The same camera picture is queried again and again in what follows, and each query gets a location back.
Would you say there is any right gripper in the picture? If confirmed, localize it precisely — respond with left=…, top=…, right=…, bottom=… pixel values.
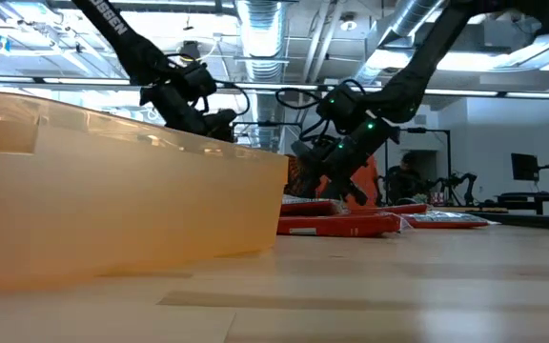
left=293, top=116, right=402, bottom=207

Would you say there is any black background rig stand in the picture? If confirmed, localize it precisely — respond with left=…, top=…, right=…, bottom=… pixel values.
left=397, top=126, right=453, bottom=192

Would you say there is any orange translucent plastic basket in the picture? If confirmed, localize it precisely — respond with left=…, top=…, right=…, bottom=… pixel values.
left=0, top=91, right=289, bottom=292

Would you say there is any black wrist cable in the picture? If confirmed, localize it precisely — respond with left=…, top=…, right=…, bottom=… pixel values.
left=214, top=79, right=253, bottom=118
left=274, top=87, right=333, bottom=144

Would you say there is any black computer monitor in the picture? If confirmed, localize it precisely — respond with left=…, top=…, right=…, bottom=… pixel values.
left=510, top=152, right=540, bottom=182

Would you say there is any black ceiling dome camera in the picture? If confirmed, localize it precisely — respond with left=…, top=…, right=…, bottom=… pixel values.
left=178, top=40, right=202, bottom=63

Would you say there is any silver ribbed ceiling duct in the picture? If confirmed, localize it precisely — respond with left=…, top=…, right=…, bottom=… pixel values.
left=234, top=0, right=288, bottom=151

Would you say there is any orange background panel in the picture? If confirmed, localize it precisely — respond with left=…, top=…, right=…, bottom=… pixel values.
left=316, top=154, right=381, bottom=209

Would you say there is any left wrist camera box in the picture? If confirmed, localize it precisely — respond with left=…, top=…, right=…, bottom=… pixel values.
left=176, top=60, right=218, bottom=102

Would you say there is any black desk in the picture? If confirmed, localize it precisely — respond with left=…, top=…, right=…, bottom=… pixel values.
left=496, top=192, right=549, bottom=215

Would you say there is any person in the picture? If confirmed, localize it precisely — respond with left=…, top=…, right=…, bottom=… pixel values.
left=382, top=151, right=422, bottom=206

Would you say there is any orange black patterned panel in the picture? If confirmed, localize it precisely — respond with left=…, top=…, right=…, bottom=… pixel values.
left=283, top=154, right=314, bottom=196

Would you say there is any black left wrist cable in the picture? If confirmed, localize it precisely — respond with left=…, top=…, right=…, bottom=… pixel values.
left=214, top=79, right=253, bottom=118

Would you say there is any round ceiling sensor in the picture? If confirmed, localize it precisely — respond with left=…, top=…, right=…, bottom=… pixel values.
left=338, top=13, right=359, bottom=32

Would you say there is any smooth silver ceiling duct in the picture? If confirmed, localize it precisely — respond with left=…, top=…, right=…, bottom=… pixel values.
left=353, top=0, right=447, bottom=85

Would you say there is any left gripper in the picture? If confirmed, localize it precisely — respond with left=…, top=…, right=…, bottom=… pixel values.
left=139, top=83, right=238, bottom=143

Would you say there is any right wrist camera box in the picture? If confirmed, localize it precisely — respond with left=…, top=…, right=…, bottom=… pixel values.
left=315, top=84, right=369, bottom=132

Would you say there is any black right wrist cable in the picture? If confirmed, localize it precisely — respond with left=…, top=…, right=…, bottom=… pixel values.
left=274, top=87, right=333, bottom=144

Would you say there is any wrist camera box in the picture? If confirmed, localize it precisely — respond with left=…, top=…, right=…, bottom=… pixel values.
left=176, top=60, right=218, bottom=102
left=315, top=84, right=369, bottom=132

